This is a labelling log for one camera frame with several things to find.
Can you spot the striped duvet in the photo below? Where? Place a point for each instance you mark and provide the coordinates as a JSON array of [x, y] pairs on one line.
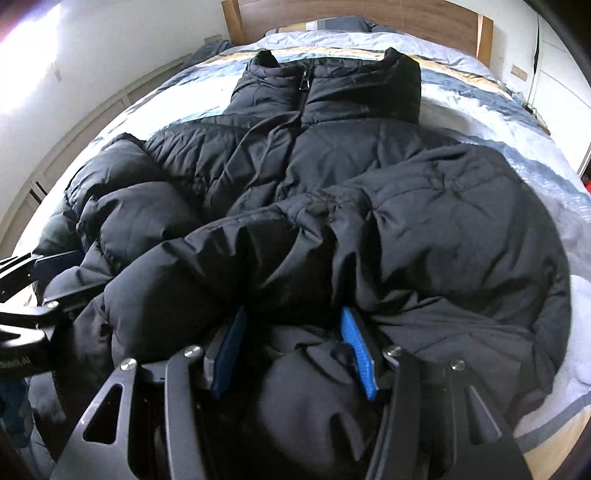
[[485, 99]]

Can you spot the wooden bed headboard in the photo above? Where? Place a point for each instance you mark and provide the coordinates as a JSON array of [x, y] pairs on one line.
[[351, 11]]

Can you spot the black puffer jacket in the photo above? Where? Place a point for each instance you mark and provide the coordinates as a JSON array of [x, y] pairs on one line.
[[332, 217]]

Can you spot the wall socket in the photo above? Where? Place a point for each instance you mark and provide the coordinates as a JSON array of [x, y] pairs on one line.
[[519, 72]]

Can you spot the dark blue cloth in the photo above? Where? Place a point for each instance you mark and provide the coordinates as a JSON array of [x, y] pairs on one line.
[[210, 51]]

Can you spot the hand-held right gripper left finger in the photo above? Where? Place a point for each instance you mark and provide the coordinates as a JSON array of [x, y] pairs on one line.
[[225, 351]]

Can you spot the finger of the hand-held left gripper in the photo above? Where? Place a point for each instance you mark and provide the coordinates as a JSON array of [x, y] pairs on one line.
[[57, 264], [74, 300]]

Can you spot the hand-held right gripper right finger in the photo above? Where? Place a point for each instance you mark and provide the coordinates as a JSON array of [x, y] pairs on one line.
[[359, 351]]

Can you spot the red item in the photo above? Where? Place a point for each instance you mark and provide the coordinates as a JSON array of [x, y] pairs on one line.
[[587, 185]]

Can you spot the blue grey pillow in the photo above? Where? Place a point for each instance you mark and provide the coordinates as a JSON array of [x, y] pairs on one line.
[[332, 24]]

